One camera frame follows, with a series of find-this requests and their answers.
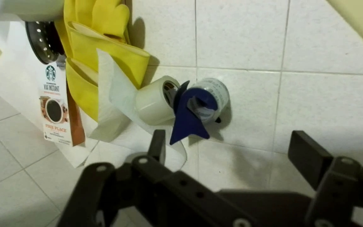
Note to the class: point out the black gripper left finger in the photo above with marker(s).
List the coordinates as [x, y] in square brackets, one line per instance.
[170, 189]

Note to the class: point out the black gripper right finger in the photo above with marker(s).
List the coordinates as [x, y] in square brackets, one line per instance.
[341, 189]

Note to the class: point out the yellow rubber glove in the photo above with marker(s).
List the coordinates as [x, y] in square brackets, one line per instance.
[107, 57]
[110, 17]

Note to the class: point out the tape roll with dark dispenser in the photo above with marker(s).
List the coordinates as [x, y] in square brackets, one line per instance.
[189, 118]

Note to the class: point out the Starbucks coffee box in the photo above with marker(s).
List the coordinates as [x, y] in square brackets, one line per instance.
[56, 109]

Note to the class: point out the clear packing tape roll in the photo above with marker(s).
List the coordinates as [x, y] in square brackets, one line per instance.
[152, 102]

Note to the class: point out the black perforated strainer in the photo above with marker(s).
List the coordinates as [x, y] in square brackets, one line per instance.
[44, 39]

